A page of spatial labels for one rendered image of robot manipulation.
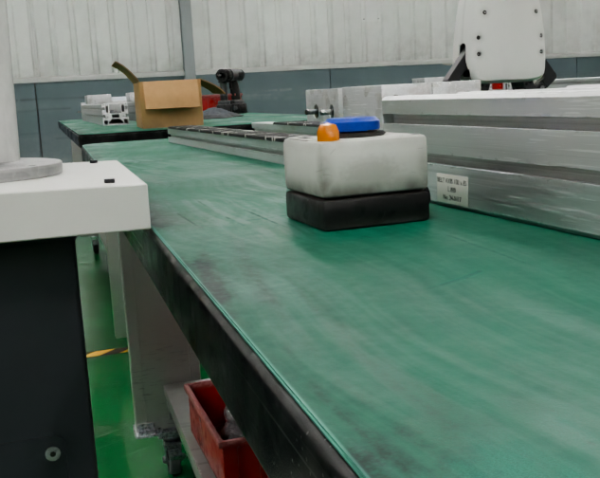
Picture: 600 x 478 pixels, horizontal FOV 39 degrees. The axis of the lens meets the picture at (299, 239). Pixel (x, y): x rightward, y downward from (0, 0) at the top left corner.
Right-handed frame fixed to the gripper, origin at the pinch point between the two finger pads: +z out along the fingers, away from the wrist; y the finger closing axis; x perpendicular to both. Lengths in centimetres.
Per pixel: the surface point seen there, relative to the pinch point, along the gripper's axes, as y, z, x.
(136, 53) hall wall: -136, -67, -1068
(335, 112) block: -10, -1, -77
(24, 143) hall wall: 16, 42, -1075
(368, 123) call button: 31.8, -2.9, 32.3
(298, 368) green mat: 47, 4, 60
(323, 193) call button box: 36.1, 1.4, 34.2
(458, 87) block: 16.5, -5.0, 18.5
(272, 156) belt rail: 20.8, 3.1, -23.5
